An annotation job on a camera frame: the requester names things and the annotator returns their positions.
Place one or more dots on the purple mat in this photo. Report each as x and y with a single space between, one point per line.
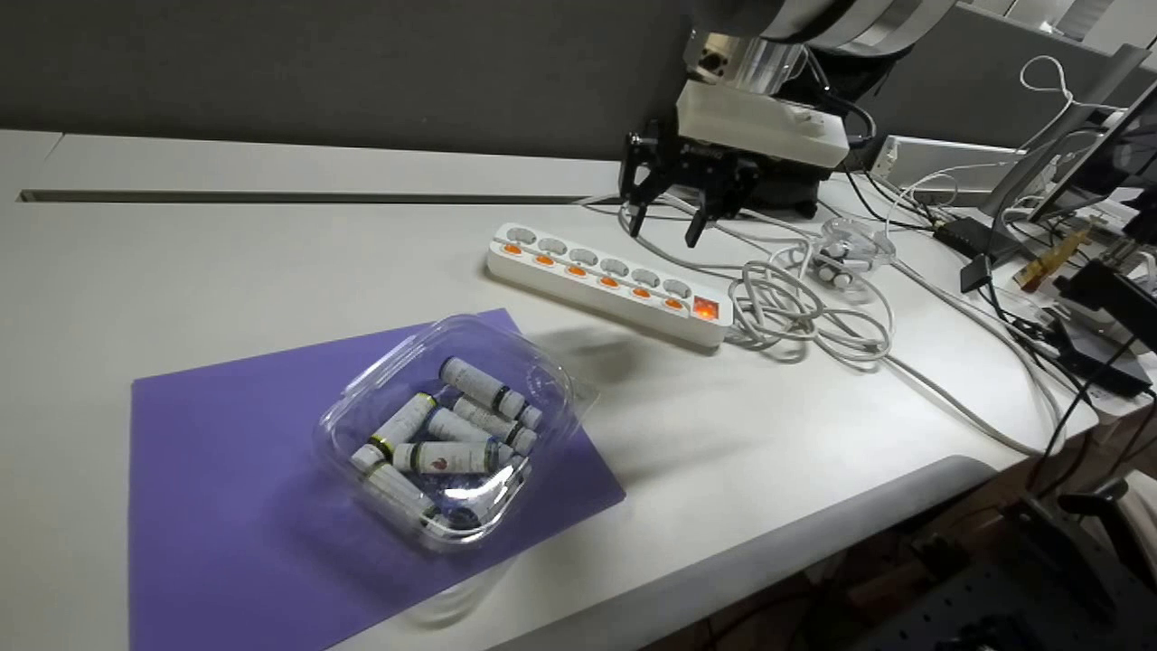
219 508

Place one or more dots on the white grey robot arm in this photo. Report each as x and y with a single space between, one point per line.
861 21

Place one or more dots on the white power strip orange switches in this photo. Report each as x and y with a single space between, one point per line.
601 303

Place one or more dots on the small clear plastic cup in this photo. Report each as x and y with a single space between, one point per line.
850 256

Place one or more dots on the flat grey white box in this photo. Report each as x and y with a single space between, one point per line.
944 164

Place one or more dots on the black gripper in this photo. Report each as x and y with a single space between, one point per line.
771 186

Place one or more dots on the yellow wooden stick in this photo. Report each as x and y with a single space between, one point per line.
1055 260

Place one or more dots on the black flat device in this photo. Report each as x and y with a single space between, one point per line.
1088 352

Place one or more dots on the clear plastic container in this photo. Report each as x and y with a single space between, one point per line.
530 362

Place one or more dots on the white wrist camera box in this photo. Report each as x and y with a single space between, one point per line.
752 121

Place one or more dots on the black robot base cover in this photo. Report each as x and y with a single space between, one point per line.
844 132

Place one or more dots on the white tube green band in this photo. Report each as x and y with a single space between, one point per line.
402 421

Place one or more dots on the black perforated plate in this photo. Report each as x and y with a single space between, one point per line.
962 609

